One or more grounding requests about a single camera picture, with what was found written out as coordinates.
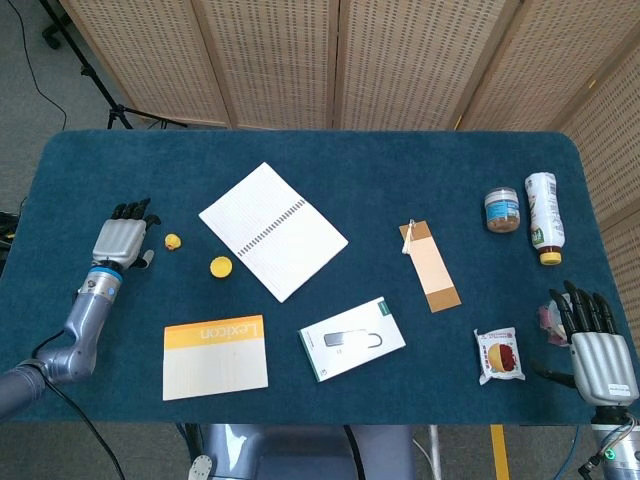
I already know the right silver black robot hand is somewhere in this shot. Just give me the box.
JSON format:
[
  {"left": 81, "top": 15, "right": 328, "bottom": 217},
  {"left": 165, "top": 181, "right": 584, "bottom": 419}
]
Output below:
[{"left": 530, "top": 279, "right": 640, "bottom": 407}]

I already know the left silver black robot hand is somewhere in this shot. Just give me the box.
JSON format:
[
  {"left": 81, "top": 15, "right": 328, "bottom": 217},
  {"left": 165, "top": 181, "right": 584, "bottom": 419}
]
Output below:
[{"left": 91, "top": 197, "right": 162, "bottom": 274}]

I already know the pink wrapped item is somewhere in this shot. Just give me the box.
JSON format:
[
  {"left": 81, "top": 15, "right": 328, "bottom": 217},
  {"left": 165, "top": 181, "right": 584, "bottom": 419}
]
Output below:
[{"left": 537, "top": 299, "right": 574, "bottom": 347}]

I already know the white snack packet red print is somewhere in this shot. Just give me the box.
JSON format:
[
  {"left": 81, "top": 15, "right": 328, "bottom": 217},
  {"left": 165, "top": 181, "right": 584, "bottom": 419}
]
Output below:
[{"left": 473, "top": 326, "right": 527, "bottom": 386}]

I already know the black equipment beside table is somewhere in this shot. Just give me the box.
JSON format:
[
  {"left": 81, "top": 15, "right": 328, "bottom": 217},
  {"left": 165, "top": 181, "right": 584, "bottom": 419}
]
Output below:
[{"left": 0, "top": 209, "right": 22, "bottom": 276}]

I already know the black tripod stand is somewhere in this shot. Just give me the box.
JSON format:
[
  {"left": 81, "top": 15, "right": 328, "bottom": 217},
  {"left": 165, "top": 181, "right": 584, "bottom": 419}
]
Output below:
[{"left": 39, "top": 0, "right": 189, "bottom": 131}]

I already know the Lexicon yellow white notepad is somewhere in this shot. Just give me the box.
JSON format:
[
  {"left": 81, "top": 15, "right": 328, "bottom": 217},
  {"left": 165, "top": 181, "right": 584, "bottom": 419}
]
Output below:
[{"left": 161, "top": 314, "right": 270, "bottom": 402}]

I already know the open white spiral notebook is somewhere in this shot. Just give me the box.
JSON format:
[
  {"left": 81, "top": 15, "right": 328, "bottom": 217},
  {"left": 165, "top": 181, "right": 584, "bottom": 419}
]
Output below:
[{"left": 198, "top": 161, "right": 350, "bottom": 304}]

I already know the white sauce bottle yellow cap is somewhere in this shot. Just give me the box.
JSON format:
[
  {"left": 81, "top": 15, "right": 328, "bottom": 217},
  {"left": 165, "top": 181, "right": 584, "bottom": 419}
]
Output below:
[{"left": 524, "top": 171, "right": 566, "bottom": 266}]

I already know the glass jar with blue label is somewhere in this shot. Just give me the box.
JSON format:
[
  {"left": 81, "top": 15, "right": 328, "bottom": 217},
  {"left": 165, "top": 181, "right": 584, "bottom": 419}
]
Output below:
[{"left": 483, "top": 186, "right": 520, "bottom": 234}]

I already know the white table leg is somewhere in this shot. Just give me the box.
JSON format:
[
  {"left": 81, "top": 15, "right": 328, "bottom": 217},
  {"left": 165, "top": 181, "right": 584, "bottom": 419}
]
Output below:
[{"left": 412, "top": 424, "right": 444, "bottom": 480}]

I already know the brown cardboard bookmark with tassel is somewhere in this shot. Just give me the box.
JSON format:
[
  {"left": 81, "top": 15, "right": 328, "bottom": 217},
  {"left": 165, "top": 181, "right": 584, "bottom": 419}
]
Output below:
[{"left": 398, "top": 218, "right": 463, "bottom": 314}]

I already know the dark blue tablecloth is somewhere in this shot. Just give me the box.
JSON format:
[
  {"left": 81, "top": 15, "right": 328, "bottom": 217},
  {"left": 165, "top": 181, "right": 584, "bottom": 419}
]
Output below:
[{"left": 0, "top": 129, "right": 621, "bottom": 426}]

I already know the woven wicker folding screen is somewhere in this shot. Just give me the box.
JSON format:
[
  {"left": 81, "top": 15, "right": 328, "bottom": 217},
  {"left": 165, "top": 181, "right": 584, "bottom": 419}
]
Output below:
[{"left": 59, "top": 0, "right": 640, "bottom": 331}]

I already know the white USB hub box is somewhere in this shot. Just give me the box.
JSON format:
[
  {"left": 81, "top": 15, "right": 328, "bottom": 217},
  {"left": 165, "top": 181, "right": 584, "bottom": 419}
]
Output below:
[{"left": 298, "top": 296, "right": 407, "bottom": 384}]

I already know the grey robot torso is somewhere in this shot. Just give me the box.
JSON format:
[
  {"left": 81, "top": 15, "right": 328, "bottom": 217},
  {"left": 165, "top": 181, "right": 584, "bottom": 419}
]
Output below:
[{"left": 187, "top": 423, "right": 416, "bottom": 480}]

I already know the thin black floor cable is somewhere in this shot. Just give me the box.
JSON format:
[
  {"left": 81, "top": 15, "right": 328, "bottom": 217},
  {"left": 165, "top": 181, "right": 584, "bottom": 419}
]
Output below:
[{"left": 4, "top": 0, "right": 69, "bottom": 132}]

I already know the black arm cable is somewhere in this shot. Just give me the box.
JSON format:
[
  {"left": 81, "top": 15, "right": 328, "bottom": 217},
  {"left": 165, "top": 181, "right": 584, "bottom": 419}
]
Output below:
[{"left": 29, "top": 329, "right": 127, "bottom": 480}]

